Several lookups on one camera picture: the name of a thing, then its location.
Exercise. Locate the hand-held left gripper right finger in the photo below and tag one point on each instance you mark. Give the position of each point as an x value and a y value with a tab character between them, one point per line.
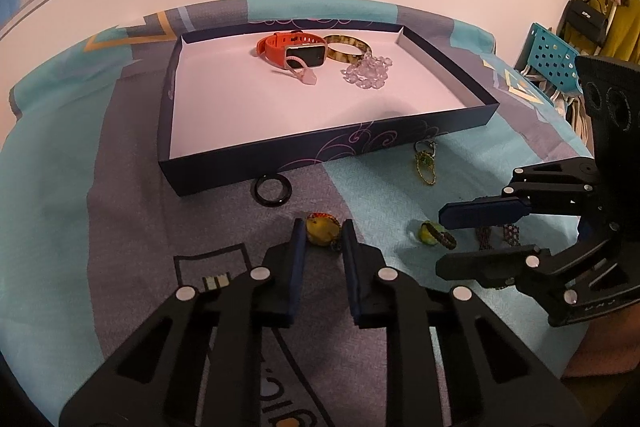
350	277

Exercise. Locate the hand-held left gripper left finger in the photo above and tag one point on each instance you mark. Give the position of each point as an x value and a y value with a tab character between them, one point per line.
297	267

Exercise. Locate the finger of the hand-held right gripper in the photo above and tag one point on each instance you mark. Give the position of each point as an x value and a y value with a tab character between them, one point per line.
480	213
490	263

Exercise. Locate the dark blue box lid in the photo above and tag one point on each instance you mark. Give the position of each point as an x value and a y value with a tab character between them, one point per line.
300	107

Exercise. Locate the tortoiseshell bangle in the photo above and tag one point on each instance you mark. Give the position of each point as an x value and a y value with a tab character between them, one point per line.
345	41

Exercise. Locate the orange smartwatch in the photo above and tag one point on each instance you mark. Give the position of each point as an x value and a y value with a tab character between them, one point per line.
272	49

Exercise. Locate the white cloth bag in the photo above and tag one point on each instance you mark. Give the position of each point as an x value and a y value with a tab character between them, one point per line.
575	117

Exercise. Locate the teal perforated basket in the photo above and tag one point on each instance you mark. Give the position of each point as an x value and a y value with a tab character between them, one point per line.
550	57

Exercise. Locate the black handbag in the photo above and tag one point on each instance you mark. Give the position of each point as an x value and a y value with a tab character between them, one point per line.
627	32
585	14

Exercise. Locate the teal and grey printed blanket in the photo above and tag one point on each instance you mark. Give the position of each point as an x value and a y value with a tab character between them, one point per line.
125	207

